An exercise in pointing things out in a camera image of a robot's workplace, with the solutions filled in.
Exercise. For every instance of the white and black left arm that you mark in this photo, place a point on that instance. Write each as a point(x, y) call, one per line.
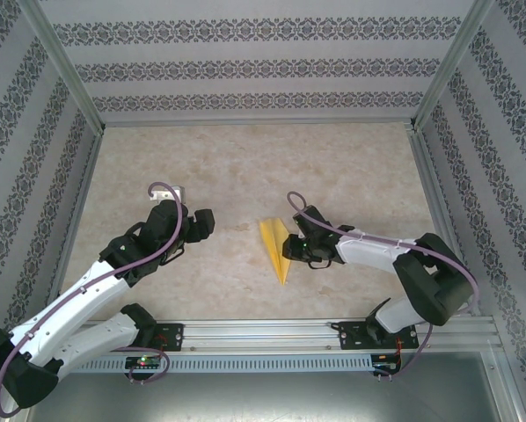
point(69, 307)

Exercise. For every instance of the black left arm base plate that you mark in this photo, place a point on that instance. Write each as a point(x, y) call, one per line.
point(175, 338)

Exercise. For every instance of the yellow paper sheet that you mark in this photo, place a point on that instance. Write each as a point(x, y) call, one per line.
point(274, 242)

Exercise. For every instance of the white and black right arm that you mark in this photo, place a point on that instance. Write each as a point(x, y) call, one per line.
point(425, 281)

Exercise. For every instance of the right controller board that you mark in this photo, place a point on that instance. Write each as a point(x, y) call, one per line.
point(386, 362)

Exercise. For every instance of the controller board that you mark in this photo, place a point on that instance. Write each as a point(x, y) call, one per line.
point(142, 362)
point(386, 362)

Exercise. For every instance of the aluminium frame post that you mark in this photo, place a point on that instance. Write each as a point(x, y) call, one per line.
point(454, 61)
point(65, 61)

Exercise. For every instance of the aluminium table side rail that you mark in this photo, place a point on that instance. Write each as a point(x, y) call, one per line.
point(76, 211)
point(439, 198)

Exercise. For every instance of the left controller board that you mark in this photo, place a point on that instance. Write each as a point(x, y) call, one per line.
point(142, 362)

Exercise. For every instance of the grey metal panel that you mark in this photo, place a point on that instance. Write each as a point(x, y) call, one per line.
point(263, 397)

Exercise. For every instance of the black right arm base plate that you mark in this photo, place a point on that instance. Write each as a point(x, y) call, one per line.
point(351, 336)

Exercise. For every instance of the aluminium mounting rail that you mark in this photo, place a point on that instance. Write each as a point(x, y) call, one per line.
point(263, 335)

